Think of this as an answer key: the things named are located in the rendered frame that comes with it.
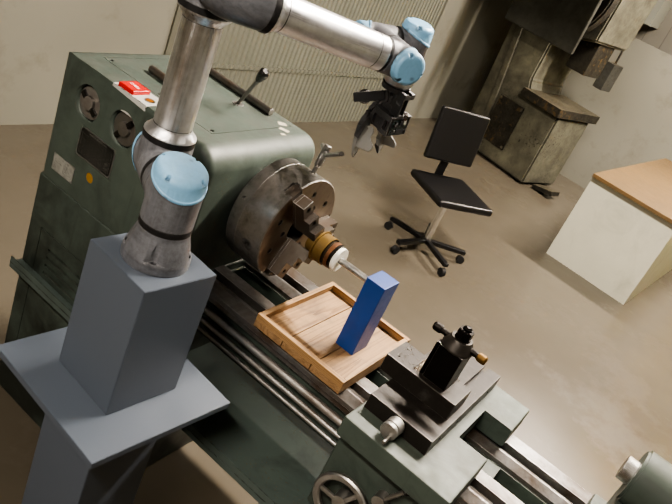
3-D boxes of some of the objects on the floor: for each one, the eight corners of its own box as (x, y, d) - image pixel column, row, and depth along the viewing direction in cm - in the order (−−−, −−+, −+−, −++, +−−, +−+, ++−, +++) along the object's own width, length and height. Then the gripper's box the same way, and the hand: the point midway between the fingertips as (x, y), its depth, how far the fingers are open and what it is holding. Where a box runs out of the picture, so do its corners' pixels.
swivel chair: (473, 265, 497) (540, 146, 455) (432, 284, 449) (504, 153, 407) (407, 219, 521) (465, 102, 479) (362, 232, 473) (422, 103, 431)
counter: (685, 258, 712) (732, 195, 678) (620, 306, 539) (679, 223, 505) (623, 220, 743) (665, 157, 709) (543, 254, 570) (593, 172, 536)
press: (580, 193, 766) (726, -44, 651) (537, 205, 672) (699, -70, 557) (483, 134, 823) (602, -94, 708) (431, 137, 729) (558, -125, 615)
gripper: (390, 95, 163) (360, 171, 175) (431, 92, 173) (400, 165, 185) (366, 77, 168) (339, 153, 179) (407, 75, 177) (379, 147, 189)
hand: (364, 149), depth 183 cm, fingers open, 8 cm apart
